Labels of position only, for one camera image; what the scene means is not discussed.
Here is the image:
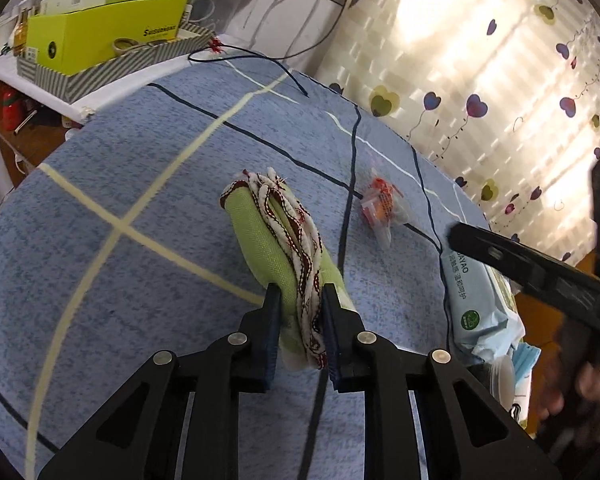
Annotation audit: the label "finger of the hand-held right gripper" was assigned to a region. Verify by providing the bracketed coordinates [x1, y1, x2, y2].
[445, 222, 551, 301]

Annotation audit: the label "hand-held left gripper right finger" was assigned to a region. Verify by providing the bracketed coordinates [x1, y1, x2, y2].
[321, 282, 563, 480]

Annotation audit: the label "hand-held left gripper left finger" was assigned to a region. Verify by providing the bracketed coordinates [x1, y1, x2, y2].
[37, 282, 283, 480]

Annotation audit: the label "blue face mask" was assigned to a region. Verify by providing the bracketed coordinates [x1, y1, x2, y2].
[510, 342, 543, 396]

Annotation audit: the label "green rabbit towel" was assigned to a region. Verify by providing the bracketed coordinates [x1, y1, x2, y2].
[219, 169, 363, 373]

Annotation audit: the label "light blue wet wipes pack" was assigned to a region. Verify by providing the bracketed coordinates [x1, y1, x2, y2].
[440, 247, 527, 363]

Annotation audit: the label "round clear plastic container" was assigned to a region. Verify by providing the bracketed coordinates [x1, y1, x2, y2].
[487, 355, 517, 411]

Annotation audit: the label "clear bag with orange pieces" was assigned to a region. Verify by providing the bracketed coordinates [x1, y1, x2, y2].
[357, 167, 412, 246]

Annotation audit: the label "blue checked bed sheet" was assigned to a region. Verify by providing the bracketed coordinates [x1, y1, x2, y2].
[0, 52, 496, 480]

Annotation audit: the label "heart print curtain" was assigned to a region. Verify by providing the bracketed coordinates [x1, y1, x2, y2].
[310, 0, 600, 266]

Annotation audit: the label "white side table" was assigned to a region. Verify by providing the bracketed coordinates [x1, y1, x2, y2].
[0, 55, 191, 121]

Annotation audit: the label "grey striped box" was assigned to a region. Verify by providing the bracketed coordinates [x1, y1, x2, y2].
[16, 22, 216, 103]

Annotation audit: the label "scissors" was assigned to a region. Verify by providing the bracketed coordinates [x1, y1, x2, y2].
[125, 37, 162, 54]

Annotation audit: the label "lime green cardboard box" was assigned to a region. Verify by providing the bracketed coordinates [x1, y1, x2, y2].
[25, 0, 191, 77]

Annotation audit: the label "red bottle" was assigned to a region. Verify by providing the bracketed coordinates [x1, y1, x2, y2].
[0, 87, 23, 128]

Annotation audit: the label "amber bottle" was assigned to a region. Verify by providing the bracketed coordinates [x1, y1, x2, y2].
[12, 10, 31, 56]

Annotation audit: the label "black cable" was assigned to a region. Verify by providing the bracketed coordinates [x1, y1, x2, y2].
[189, 52, 311, 98]

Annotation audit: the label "white cables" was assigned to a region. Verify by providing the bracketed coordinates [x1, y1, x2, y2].
[247, 0, 371, 61]

